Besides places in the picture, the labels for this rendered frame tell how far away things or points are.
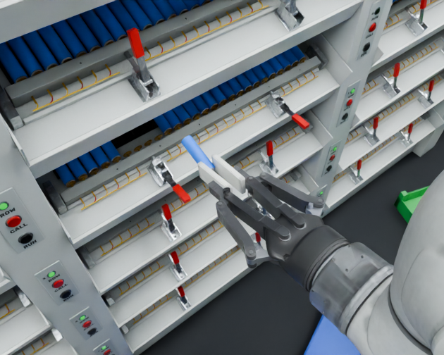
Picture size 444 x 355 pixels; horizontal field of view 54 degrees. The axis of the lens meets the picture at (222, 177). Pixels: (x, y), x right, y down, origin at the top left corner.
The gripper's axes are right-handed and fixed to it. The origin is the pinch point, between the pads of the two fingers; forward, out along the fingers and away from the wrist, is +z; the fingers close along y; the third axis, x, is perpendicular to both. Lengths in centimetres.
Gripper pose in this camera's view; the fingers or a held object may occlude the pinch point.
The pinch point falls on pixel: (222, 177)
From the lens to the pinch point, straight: 61.2
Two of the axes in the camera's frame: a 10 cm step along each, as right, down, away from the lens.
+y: -7.8, 5.0, -3.8
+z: -6.2, -5.2, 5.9
